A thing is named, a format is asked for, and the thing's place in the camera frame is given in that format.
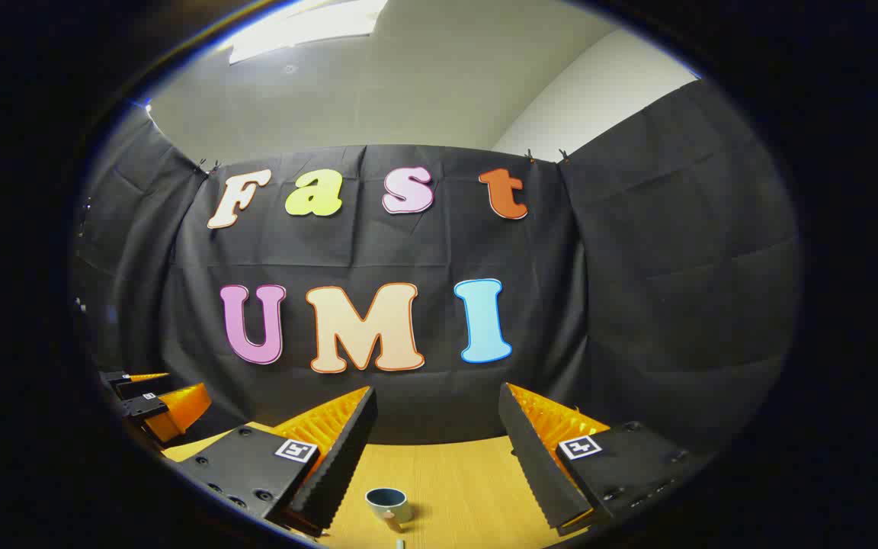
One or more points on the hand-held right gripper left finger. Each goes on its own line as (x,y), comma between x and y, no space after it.
(336,465)

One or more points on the black backdrop cloth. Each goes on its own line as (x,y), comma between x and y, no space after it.
(378,248)

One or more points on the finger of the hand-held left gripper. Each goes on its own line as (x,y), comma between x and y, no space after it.
(180,408)
(138,387)

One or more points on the wooden desktop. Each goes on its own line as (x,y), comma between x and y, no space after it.
(454,473)

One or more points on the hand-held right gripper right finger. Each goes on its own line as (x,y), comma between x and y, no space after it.
(538,465)

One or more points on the ceiling light panel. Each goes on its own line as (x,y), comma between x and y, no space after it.
(302,27)

